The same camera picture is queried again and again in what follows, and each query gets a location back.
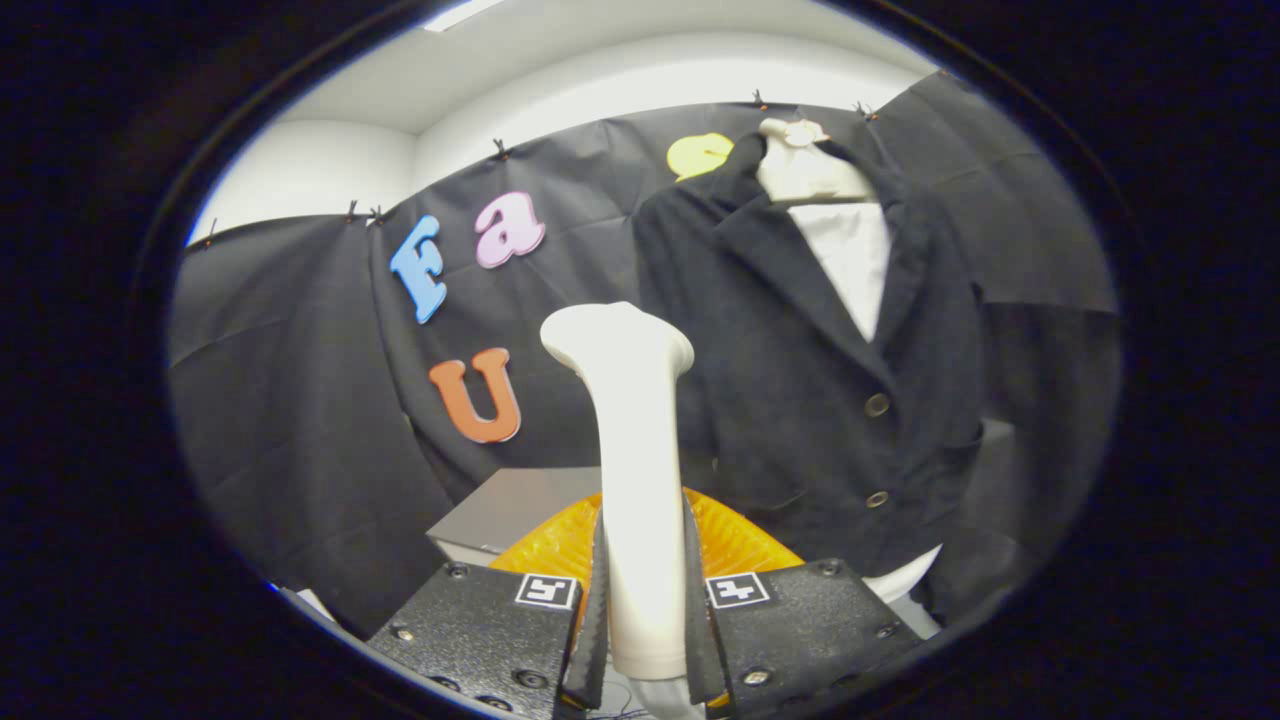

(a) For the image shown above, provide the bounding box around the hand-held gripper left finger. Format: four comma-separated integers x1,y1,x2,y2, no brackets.
365,490,611,720

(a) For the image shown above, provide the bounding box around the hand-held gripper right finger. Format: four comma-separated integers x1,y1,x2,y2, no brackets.
683,488,921,719

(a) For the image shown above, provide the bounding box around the white garment steamer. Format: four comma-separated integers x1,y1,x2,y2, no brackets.
540,302,696,681

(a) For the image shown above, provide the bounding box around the black blazer jacket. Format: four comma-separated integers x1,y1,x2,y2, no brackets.
632,130,996,591

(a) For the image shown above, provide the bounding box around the white padded garment form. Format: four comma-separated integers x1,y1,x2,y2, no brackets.
788,200,946,604

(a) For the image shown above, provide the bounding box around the grey cabinet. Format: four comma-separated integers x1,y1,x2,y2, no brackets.
427,467,603,566

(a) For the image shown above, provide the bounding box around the black backdrop cloth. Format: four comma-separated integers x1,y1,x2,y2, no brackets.
165,70,1123,641

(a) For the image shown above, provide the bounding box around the white plastic hanger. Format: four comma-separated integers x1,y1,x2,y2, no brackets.
755,118,881,206

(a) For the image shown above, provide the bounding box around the ceiling light panel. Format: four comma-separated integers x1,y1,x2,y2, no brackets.
422,0,506,33

